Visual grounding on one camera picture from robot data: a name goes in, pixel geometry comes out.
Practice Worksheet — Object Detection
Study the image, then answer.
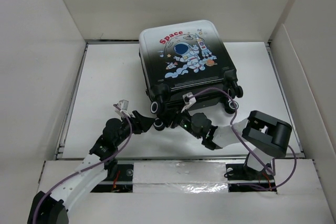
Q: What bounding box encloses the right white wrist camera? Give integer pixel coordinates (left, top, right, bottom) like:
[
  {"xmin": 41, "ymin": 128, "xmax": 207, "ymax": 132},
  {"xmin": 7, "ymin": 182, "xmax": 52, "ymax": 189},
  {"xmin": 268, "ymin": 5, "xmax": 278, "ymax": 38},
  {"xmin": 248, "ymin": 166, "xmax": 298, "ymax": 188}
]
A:
[{"xmin": 181, "ymin": 92, "xmax": 196, "ymax": 112}]

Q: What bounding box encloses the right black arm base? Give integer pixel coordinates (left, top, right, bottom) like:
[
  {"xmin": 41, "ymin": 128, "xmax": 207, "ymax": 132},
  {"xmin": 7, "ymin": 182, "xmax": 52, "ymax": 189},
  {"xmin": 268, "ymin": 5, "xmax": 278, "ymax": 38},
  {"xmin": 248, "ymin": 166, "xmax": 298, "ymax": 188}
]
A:
[{"xmin": 224, "ymin": 158, "xmax": 277, "ymax": 193}]

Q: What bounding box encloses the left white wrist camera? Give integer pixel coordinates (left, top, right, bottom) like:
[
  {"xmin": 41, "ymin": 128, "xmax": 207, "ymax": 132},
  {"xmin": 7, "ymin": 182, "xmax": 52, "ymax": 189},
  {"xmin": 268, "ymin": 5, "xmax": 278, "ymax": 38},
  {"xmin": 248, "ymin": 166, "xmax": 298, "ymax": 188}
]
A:
[{"xmin": 113, "ymin": 100, "xmax": 130, "ymax": 118}]

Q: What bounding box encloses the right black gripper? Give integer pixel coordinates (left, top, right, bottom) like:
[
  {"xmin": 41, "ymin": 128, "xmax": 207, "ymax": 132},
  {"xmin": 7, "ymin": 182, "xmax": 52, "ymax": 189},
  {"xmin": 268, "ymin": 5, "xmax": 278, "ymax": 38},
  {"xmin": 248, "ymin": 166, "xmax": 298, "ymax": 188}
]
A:
[{"xmin": 156, "ymin": 102, "xmax": 202, "ymax": 139}]

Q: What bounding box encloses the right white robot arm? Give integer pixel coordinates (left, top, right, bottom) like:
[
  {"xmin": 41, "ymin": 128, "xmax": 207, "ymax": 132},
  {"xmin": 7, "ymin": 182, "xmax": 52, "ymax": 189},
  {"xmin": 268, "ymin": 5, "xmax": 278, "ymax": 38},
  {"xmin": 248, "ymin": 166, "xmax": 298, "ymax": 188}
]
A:
[{"xmin": 171, "ymin": 110, "xmax": 292, "ymax": 178}]

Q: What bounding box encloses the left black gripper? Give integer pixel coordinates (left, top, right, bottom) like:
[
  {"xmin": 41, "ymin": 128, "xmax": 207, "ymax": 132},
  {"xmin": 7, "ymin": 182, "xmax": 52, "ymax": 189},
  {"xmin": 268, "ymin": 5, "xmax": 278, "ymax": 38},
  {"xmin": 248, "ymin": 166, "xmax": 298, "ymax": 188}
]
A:
[{"xmin": 114, "ymin": 110, "xmax": 153, "ymax": 146}]

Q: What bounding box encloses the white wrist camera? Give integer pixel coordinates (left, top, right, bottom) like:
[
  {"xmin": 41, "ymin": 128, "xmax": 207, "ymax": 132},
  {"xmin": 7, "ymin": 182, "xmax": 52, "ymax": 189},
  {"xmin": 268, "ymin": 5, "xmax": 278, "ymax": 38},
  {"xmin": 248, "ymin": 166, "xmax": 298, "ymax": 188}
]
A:
[
  {"xmin": 113, "ymin": 100, "xmax": 130, "ymax": 118},
  {"xmin": 181, "ymin": 92, "xmax": 196, "ymax": 112}
]

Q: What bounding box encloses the black space-print kids suitcase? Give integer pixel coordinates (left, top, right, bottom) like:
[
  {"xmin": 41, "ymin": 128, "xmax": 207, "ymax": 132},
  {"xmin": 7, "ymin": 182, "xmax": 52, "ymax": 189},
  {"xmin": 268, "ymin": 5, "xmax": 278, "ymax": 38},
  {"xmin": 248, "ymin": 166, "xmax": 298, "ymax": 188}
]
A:
[{"xmin": 139, "ymin": 20, "xmax": 243, "ymax": 127}]

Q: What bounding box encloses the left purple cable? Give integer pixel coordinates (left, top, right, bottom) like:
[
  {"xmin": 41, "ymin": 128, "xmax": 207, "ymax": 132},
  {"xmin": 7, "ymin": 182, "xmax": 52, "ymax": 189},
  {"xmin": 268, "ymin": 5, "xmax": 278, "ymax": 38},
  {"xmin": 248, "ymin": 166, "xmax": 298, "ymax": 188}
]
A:
[{"xmin": 33, "ymin": 103, "xmax": 132, "ymax": 224}]

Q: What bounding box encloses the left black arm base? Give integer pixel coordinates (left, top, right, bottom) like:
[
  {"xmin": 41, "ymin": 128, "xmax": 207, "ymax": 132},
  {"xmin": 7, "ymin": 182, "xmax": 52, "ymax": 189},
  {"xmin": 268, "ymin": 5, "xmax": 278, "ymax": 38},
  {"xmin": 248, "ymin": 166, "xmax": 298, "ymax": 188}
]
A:
[{"xmin": 91, "ymin": 162, "xmax": 134, "ymax": 193}]

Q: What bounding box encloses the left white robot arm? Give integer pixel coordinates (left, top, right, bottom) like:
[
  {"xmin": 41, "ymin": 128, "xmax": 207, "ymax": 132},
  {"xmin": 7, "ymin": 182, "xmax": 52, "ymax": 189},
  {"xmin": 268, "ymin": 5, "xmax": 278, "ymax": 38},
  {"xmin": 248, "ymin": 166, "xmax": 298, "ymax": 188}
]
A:
[{"xmin": 27, "ymin": 111, "xmax": 155, "ymax": 223}]

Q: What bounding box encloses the silver metal rail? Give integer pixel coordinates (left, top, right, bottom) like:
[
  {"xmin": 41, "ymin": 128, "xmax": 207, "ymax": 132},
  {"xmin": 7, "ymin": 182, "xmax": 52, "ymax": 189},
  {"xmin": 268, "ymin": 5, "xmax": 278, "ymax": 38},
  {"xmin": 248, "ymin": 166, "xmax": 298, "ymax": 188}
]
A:
[{"xmin": 98, "ymin": 177, "xmax": 268, "ymax": 186}]

